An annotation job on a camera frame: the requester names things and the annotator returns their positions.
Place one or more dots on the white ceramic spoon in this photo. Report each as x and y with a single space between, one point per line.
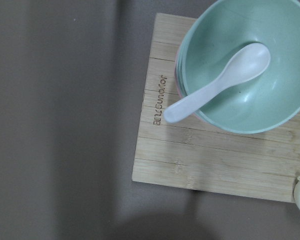
248 63

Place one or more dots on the wooden cutting board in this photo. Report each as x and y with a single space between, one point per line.
196 155

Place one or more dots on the stacked green bowls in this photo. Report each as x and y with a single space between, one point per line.
264 102

